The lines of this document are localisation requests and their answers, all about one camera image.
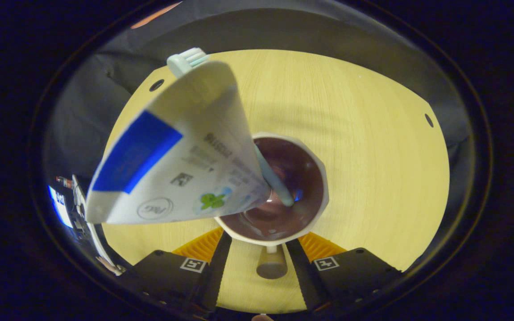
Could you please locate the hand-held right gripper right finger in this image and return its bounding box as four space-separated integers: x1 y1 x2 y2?
286 232 405 313

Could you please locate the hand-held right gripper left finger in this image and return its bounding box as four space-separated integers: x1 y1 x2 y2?
116 226 233 313

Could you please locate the beige cup with handle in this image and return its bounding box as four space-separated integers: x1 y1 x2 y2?
215 132 330 280

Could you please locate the white toothpaste tube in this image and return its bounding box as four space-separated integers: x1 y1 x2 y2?
85 60 272 225

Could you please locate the light green toothbrush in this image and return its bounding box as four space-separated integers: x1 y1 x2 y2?
167 48 294 207

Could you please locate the white side table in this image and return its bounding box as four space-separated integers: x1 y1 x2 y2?
72 174 119 270

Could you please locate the black backdrop cloth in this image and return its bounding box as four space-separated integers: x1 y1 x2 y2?
43 0 472 214

